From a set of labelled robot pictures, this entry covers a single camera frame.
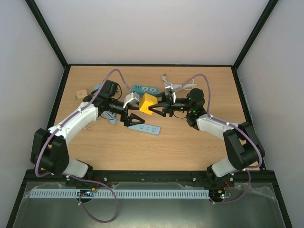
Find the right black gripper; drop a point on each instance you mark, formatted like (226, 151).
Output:
(168, 106)

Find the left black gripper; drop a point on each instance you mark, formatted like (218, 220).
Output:
(127, 120)

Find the yellow cube adapter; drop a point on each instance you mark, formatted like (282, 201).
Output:
(145, 102)

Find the teal power strip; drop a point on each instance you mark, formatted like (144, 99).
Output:
(141, 90)

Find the light blue power strip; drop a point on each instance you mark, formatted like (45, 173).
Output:
(146, 128)

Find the light blue charger plug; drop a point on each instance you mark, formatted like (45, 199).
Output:
(96, 87)

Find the orange dragon cube adapter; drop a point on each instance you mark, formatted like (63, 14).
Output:
(80, 94)

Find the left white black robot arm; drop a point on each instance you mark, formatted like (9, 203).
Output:
(49, 150)

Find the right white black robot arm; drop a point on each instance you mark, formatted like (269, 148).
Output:
(242, 145)

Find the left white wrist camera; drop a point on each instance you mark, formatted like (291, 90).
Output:
(131, 99)

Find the black aluminium frame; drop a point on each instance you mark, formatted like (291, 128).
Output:
(260, 176)

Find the light blue slotted cable duct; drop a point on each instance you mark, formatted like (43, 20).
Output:
(120, 194)

